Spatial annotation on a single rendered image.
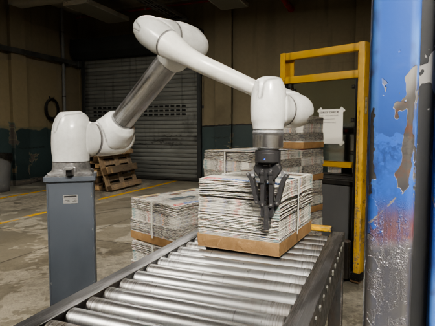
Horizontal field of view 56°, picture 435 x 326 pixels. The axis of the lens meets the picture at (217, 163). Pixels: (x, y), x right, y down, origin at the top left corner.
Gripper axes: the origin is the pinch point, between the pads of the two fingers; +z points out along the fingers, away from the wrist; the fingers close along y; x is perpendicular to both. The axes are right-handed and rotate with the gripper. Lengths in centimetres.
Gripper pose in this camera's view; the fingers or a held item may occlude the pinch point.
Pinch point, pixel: (267, 217)
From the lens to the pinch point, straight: 125.1
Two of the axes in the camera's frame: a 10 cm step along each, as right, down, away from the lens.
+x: -3.7, 0.7, -9.3
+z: 0.0, 10.0, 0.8
